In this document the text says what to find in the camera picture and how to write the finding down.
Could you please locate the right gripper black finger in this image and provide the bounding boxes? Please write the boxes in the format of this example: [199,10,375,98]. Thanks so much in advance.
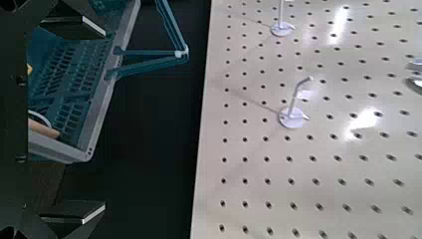
[39,200,106,239]
[39,0,107,41]

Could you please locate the blue grey plastic crate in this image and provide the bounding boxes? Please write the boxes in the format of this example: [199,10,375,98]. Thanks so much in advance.
[27,0,142,164]

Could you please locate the black pegboard stand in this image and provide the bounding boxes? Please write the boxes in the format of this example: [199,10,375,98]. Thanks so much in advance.
[31,0,213,239]

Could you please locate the white pegboard hook with tag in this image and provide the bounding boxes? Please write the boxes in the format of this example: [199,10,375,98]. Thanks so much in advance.
[278,75,315,129]

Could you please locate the beige perforated pegboard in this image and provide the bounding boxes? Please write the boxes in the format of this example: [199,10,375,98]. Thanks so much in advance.
[189,0,422,239]

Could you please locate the silver black adjustable wrench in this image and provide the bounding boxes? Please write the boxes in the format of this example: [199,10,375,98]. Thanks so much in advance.
[403,57,422,96]

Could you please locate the blue crate carrying handle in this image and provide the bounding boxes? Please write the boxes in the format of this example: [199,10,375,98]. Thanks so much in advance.
[105,0,191,81]

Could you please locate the wooden handled hammer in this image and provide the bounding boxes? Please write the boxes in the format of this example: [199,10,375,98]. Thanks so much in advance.
[27,118,62,139]

